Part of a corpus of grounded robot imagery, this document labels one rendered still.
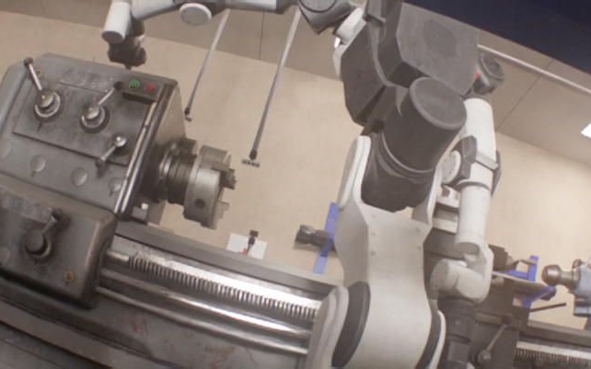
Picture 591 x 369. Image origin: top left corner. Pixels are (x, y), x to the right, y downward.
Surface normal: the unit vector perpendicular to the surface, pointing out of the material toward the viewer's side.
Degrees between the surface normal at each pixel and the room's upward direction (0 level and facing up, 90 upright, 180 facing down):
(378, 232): 58
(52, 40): 90
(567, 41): 180
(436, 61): 89
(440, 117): 73
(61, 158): 90
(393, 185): 164
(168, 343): 90
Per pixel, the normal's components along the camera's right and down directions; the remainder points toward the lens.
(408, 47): 0.35, -0.29
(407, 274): 0.30, -0.74
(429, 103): 0.26, -0.56
